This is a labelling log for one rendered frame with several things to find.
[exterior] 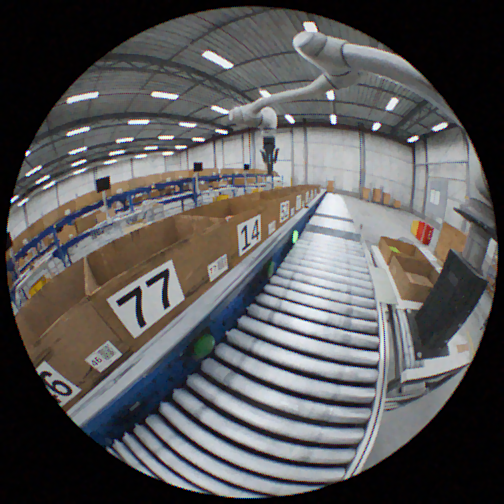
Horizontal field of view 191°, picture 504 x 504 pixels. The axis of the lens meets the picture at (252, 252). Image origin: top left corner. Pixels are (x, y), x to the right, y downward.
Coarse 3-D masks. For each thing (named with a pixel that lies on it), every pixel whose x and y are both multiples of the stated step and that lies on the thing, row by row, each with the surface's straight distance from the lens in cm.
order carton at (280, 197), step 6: (258, 192) 123; (264, 192) 123; (270, 192) 121; (276, 192) 119; (282, 192) 118; (258, 198) 123; (264, 198) 124; (270, 198) 122; (276, 198) 120; (282, 198) 86; (288, 198) 97; (294, 198) 113; (276, 204) 78; (294, 204) 114; (276, 210) 79; (294, 210) 116; (276, 216) 80; (288, 216) 101; (276, 222) 81; (282, 222) 90; (276, 228) 82
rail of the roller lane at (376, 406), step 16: (368, 256) 111; (384, 320) 68; (384, 336) 63; (384, 352) 60; (368, 368) 62; (384, 368) 57; (368, 384) 59; (384, 384) 55; (384, 400) 54; (368, 432) 51; (368, 448) 53; (352, 464) 52
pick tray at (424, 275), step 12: (396, 264) 94; (408, 264) 109; (420, 264) 114; (396, 276) 91; (420, 276) 117; (432, 276) 120; (408, 288) 80; (420, 288) 85; (408, 300) 86; (420, 300) 91
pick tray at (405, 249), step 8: (384, 240) 118; (392, 240) 132; (384, 248) 115; (400, 248) 138; (408, 248) 142; (416, 248) 144; (384, 256) 113; (392, 256) 105; (408, 256) 110; (416, 256) 142; (424, 256) 132
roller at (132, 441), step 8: (128, 440) 56; (136, 440) 56; (136, 448) 55; (144, 448) 55; (144, 456) 54; (152, 456) 54; (152, 464) 53; (160, 464) 53; (160, 472) 53; (168, 472) 53; (168, 480) 53; (176, 480) 52; (184, 480) 53; (192, 488) 52; (200, 488) 54
